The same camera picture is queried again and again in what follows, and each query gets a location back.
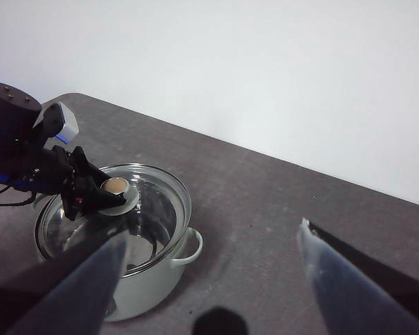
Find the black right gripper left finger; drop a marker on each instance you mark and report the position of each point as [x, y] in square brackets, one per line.
[56, 300]

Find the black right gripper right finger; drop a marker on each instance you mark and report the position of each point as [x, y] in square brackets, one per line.
[356, 296]

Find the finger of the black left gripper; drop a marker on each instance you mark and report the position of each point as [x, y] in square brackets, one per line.
[94, 200]
[87, 167]

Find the glass lid with green knob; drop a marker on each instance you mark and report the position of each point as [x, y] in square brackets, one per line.
[113, 185]

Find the green electric cooking pot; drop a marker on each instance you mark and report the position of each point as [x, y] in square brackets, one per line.
[150, 293]

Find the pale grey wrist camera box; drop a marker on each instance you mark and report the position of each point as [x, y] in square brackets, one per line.
[69, 125]

